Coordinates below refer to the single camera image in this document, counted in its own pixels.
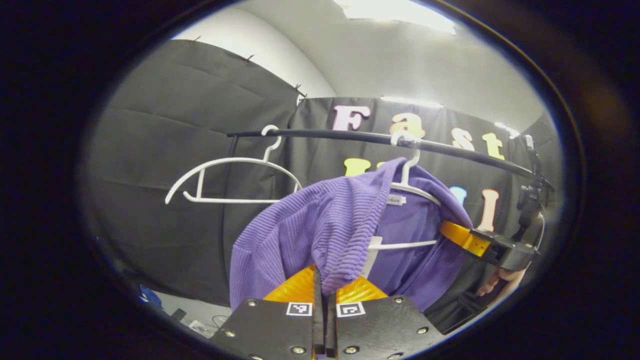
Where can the black backdrop cloth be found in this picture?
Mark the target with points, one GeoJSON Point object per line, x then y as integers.
{"type": "Point", "coordinates": [175, 125]}

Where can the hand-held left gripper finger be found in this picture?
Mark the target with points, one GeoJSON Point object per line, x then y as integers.
{"type": "Point", "coordinates": [331, 330]}
{"type": "Point", "coordinates": [318, 325]}

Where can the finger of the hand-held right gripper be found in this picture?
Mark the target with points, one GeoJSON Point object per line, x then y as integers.
{"type": "Point", "coordinates": [505, 250]}

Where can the white plastic clothes hanger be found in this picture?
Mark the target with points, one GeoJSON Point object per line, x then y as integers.
{"type": "Point", "coordinates": [400, 245]}
{"type": "Point", "coordinates": [235, 159]}

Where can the blue object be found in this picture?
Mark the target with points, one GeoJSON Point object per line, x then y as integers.
{"type": "Point", "coordinates": [151, 297]}

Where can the black metal clothes rack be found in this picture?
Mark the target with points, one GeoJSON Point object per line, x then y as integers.
{"type": "Point", "coordinates": [325, 133]}

